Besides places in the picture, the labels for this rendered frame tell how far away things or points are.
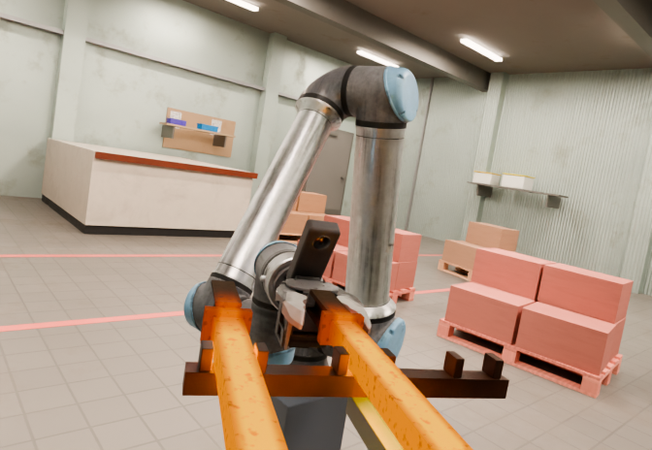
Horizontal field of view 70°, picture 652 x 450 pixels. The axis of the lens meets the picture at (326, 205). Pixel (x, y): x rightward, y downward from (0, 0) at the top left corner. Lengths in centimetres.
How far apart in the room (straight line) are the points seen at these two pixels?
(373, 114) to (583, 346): 291
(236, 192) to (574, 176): 626
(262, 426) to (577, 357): 348
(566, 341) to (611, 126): 657
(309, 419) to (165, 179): 517
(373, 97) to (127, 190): 525
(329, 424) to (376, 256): 51
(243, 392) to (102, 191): 573
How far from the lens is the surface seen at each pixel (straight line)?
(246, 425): 31
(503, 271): 421
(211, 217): 661
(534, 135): 1031
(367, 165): 105
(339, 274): 462
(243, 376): 37
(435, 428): 35
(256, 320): 84
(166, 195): 629
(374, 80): 104
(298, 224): 715
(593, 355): 371
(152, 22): 924
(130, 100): 898
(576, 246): 978
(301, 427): 133
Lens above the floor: 119
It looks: 4 degrees down
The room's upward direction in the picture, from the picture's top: 9 degrees clockwise
